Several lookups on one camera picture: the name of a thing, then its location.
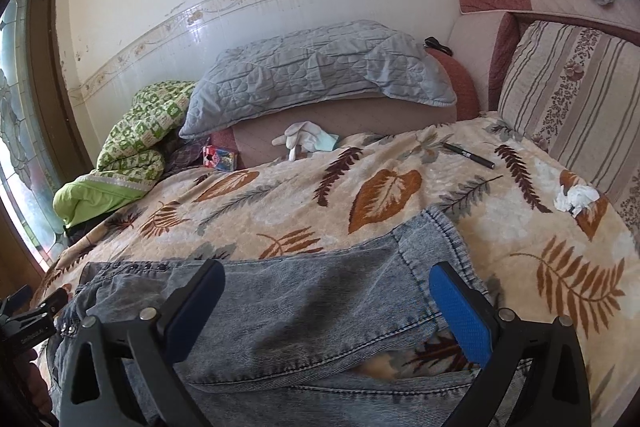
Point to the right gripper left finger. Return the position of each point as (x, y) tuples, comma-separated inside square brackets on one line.
[(97, 391)]

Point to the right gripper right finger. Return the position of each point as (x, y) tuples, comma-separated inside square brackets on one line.
[(555, 392)]

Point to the grey denim pants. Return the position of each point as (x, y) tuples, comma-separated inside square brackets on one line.
[(284, 344)]

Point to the leaf pattern beige blanket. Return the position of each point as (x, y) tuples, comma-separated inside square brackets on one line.
[(538, 260)]

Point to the stained glass window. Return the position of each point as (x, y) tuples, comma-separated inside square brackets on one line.
[(28, 179)]

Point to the crumpled white tissue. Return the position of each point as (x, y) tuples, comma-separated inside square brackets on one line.
[(576, 199)]

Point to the green patterned quilt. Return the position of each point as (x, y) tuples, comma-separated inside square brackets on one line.
[(129, 164)]

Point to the small red blue box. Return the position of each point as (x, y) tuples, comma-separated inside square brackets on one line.
[(219, 158)]

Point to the black pen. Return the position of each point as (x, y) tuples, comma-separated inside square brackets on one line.
[(471, 156)]

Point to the pink bed sheet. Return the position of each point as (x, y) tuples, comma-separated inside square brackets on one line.
[(252, 139)]

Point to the red bolster cushion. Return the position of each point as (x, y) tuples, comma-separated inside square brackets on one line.
[(468, 104)]

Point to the striped floral cushion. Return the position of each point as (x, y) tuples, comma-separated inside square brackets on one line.
[(574, 92)]

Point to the grey quilted pillow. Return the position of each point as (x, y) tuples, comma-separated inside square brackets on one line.
[(360, 59)]

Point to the black sunglasses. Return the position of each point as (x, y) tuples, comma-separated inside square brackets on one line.
[(433, 43)]

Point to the pink padded headboard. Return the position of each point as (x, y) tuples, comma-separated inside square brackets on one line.
[(486, 33)]

